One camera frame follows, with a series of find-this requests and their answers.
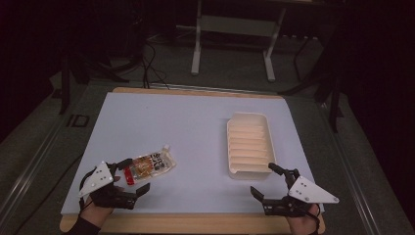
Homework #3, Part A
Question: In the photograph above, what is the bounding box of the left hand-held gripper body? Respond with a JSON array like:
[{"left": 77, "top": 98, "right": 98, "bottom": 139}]
[{"left": 77, "top": 161, "right": 138, "bottom": 211}]

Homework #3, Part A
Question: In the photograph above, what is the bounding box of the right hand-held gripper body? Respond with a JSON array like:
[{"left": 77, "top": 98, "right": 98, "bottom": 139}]
[{"left": 260, "top": 167, "right": 340, "bottom": 218}]

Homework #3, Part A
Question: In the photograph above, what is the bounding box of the clear snack packet red label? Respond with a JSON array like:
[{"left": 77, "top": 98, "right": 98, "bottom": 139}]
[{"left": 122, "top": 144, "right": 177, "bottom": 187}]

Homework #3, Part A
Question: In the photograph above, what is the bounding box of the white ribbed plastic tray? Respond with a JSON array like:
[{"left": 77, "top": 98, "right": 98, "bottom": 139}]
[{"left": 226, "top": 111, "right": 278, "bottom": 181}]

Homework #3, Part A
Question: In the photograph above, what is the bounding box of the person's right hand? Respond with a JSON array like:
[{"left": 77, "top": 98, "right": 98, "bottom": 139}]
[{"left": 285, "top": 203, "right": 323, "bottom": 235}]

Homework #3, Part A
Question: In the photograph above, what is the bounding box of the person's left hand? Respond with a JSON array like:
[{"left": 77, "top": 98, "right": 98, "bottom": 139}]
[{"left": 78, "top": 175, "right": 125, "bottom": 227}]

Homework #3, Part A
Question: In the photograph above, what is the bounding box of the wooden table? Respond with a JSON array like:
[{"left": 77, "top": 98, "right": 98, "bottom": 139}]
[{"left": 59, "top": 86, "right": 327, "bottom": 235}]

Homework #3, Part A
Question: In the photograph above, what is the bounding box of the pale blue table mat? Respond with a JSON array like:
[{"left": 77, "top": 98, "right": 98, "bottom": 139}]
[{"left": 60, "top": 91, "right": 325, "bottom": 215}]

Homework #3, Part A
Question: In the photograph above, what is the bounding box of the black stand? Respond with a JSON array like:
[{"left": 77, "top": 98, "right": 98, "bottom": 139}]
[
  {"left": 58, "top": 53, "right": 131, "bottom": 116},
  {"left": 279, "top": 32, "right": 345, "bottom": 134}
]

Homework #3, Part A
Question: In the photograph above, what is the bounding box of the left hand-held gripper cable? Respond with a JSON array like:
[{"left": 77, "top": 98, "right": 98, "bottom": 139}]
[{"left": 78, "top": 167, "right": 98, "bottom": 212}]

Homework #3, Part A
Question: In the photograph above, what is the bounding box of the hand-held gripper cable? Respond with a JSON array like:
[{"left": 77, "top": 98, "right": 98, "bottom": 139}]
[
  {"left": 302, "top": 201, "right": 323, "bottom": 235},
  {"left": 78, "top": 167, "right": 98, "bottom": 212}
]

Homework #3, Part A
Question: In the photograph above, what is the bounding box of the right hand-held gripper cable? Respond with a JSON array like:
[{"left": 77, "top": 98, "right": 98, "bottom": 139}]
[{"left": 302, "top": 201, "right": 323, "bottom": 235}]

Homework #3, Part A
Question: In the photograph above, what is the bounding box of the metal floor rail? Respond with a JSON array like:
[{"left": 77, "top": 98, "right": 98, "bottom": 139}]
[
  {"left": 0, "top": 109, "right": 77, "bottom": 226},
  {"left": 316, "top": 99, "right": 385, "bottom": 235}
]

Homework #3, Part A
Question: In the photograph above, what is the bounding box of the black floor bracket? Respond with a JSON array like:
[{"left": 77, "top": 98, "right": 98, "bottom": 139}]
[{"left": 66, "top": 113, "right": 91, "bottom": 128}]

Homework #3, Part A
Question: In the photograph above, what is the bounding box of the black floor cable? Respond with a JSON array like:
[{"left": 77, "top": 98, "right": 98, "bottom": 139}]
[{"left": 140, "top": 41, "right": 171, "bottom": 90}]

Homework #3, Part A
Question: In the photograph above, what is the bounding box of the white metal frame stand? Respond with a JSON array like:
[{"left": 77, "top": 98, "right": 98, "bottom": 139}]
[{"left": 190, "top": 0, "right": 289, "bottom": 83}]

